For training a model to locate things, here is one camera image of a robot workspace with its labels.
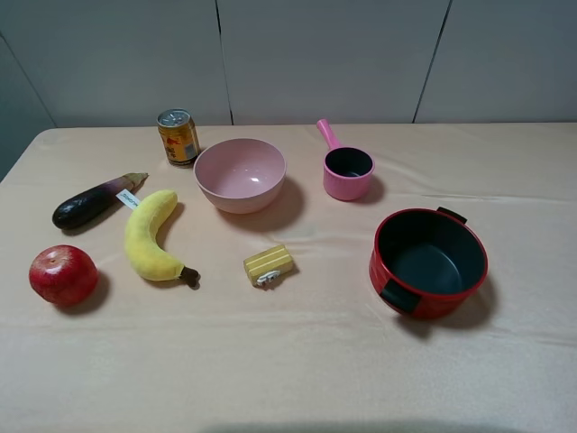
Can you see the purple toy eggplant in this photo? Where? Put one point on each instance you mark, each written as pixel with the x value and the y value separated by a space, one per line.
pixel 81 209

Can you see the red pot with black handles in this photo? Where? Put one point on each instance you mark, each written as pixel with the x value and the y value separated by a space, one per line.
pixel 425 263

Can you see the yellow toy cake slice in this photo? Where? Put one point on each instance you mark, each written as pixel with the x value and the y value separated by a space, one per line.
pixel 265 267

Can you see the pink saucepan with handle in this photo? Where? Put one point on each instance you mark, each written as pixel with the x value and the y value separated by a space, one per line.
pixel 347 170

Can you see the yellow plush banana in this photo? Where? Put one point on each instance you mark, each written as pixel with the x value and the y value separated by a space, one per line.
pixel 146 257

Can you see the gold energy drink can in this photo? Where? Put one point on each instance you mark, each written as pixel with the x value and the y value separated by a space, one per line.
pixel 179 136

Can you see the peach tablecloth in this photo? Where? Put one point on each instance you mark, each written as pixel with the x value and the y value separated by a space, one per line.
pixel 315 350

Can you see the pink plastic bowl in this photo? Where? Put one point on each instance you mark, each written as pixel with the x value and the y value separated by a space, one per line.
pixel 242 175

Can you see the red toy apple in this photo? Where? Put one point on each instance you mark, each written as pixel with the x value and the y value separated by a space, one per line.
pixel 63 275

